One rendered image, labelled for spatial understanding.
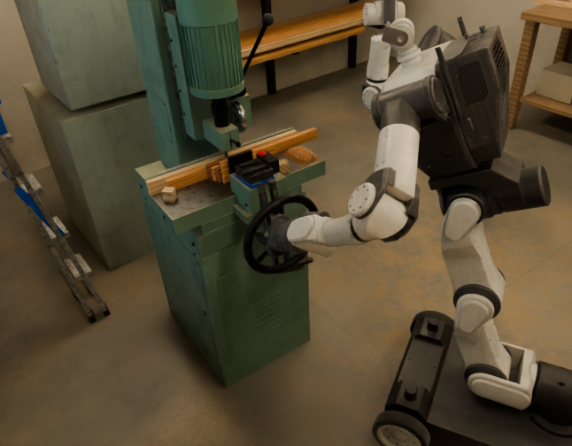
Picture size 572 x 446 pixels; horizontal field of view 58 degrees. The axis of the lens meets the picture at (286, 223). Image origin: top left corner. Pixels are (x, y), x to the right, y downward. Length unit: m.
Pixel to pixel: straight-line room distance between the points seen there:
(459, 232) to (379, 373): 0.93
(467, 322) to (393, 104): 0.82
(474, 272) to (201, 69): 1.03
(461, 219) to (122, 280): 1.90
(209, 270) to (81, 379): 0.92
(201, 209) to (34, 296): 1.52
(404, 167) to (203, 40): 0.76
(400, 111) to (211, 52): 0.65
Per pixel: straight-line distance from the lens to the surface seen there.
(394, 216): 1.09
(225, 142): 1.74
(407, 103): 1.21
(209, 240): 1.74
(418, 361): 2.12
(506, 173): 1.49
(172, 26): 1.75
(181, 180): 1.77
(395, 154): 1.12
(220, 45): 1.60
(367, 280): 2.69
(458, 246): 1.60
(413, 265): 2.81
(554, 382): 1.98
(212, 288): 1.86
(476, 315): 1.73
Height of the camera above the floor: 1.81
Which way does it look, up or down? 36 degrees down
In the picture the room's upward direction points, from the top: 3 degrees counter-clockwise
